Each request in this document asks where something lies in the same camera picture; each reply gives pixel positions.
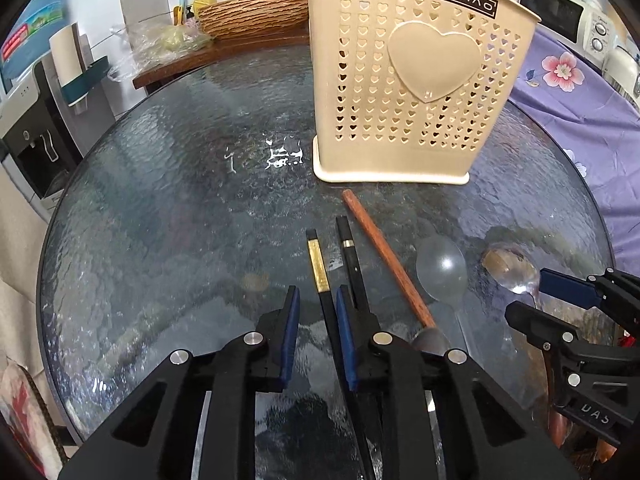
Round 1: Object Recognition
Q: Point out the purple floral cloth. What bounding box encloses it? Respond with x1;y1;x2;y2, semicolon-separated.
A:
510;29;639;274

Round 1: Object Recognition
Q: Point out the white microwave oven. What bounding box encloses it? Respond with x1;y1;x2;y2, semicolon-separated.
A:
520;0;616;68

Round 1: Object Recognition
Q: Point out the woven brown basin sink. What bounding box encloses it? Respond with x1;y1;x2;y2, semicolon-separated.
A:
198;0;309;41

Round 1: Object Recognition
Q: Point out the clear plastic spoon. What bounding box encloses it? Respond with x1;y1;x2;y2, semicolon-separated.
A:
416;234;477;358

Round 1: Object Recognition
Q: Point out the water dispenser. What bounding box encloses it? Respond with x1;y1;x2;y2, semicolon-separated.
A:
1;53;82;221

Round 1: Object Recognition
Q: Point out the metal soup spoon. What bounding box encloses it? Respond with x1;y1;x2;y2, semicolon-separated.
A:
480;244;541;310

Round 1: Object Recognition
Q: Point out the black chopstick plain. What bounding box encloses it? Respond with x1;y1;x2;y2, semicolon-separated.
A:
335;216;371;318

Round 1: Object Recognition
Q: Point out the crumpled clear plastic bag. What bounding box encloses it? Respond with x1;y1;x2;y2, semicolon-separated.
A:
113;21;213;78

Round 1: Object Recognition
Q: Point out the black chopstick gold band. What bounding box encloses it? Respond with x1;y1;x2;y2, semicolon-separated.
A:
305;227;346;376

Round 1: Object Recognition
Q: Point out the white kettle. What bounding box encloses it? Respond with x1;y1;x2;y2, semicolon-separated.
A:
602;46;639;110

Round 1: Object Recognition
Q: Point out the dark wooden counter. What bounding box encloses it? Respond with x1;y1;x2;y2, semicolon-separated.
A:
132;28;309;91

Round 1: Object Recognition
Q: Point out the blue water jug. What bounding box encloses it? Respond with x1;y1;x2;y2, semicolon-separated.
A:
1;0;70;92

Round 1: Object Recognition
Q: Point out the beige perforated utensil holder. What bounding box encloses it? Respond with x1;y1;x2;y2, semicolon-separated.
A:
308;0;538;185

